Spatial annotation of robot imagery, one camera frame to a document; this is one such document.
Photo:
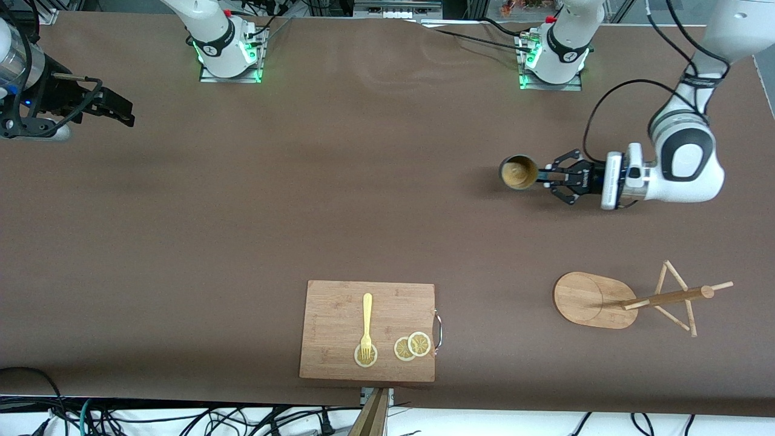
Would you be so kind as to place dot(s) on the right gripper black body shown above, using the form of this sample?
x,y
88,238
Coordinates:
x,y
63,97

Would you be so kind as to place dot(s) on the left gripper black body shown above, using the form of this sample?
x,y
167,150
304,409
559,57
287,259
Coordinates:
x,y
589,178

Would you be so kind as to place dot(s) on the teal plastic cup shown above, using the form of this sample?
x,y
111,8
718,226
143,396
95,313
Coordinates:
x,y
517,172

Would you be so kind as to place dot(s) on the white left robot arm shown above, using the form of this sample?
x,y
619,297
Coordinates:
x,y
684,175

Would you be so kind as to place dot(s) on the wooden cup rack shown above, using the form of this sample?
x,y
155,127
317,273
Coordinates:
x,y
587,300

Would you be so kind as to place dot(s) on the small orange object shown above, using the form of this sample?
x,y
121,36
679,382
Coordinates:
x,y
521,6

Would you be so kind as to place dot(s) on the lemon slice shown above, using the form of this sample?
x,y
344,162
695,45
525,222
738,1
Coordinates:
x,y
401,350
419,344
372,361

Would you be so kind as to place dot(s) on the grey power strip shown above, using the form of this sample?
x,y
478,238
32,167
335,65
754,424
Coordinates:
x,y
393,9

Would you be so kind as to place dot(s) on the yellow plastic fork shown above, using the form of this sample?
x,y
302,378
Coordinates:
x,y
367,315

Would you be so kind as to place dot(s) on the wooden cutting board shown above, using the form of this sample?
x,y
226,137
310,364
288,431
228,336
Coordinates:
x,y
333,321

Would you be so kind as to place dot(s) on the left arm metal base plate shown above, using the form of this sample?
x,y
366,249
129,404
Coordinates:
x,y
551,86

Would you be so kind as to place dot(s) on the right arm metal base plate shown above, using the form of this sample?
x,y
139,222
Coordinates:
x,y
230,79

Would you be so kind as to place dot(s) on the small metal bracket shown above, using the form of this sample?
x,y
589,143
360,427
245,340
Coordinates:
x,y
390,396

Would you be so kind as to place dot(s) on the wooden post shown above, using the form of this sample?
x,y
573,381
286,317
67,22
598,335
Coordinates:
x,y
372,418

